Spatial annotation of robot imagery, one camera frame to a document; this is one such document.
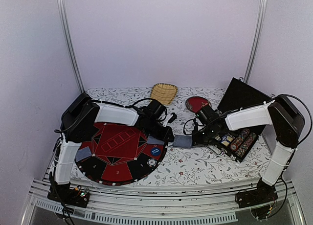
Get red floral round plate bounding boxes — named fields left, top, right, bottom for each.
left=185, top=96, right=212, bottom=113

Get boxed card deck in case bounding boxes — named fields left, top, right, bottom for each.
left=218, top=134, right=235, bottom=147

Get round red black poker mat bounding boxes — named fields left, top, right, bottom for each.
left=75, top=122, right=167, bottom=186

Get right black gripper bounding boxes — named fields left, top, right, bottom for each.
left=191, top=124, right=217, bottom=147

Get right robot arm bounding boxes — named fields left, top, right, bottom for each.
left=192, top=94, right=305, bottom=203

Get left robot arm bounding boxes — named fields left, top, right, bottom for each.
left=50, top=93, right=174, bottom=203

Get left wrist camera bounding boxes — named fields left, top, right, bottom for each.
left=162, top=112, right=177, bottom=127

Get left aluminium corner post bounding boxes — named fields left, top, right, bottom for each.
left=57, top=0, right=85, bottom=93

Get blue checkered card deck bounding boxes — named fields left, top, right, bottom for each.
left=173, top=135, right=193, bottom=149

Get dealt blue cards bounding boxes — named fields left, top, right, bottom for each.
left=147, top=136, right=164, bottom=145
left=75, top=147, right=92, bottom=162

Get aluminium corner post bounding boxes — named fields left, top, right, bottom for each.
left=57, top=0, right=85, bottom=93
left=243, top=0, right=268, bottom=84

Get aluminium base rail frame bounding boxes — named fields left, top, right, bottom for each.
left=21, top=178, right=306, bottom=225

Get right aluminium corner post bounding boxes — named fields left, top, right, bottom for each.
left=243, top=0, right=268, bottom=84

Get blue small blind chip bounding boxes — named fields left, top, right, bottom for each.
left=150, top=147, right=162, bottom=157

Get blue white ten chip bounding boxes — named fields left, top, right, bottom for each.
left=147, top=158, right=157, bottom=167

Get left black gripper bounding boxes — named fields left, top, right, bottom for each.
left=147, top=118, right=176, bottom=143

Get black poker chip case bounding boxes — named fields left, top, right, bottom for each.
left=211, top=78, right=270, bottom=163

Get woven bamboo basket tray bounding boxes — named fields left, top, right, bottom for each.
left=150, top=83, right=178, bottom=105

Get poker chip row in case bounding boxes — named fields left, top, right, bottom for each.
left=229, top=129, right=250, bottom=151

